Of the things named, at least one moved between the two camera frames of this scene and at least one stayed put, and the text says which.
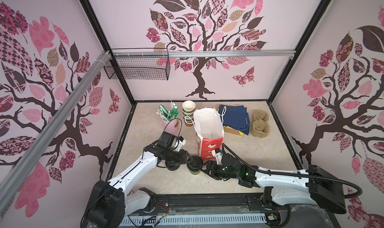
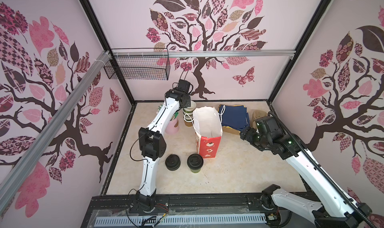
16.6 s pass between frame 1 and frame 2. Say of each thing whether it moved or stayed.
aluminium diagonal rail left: stayed
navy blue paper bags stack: stayed
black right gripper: moved
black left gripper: moved
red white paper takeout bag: stayed
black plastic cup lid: stayed
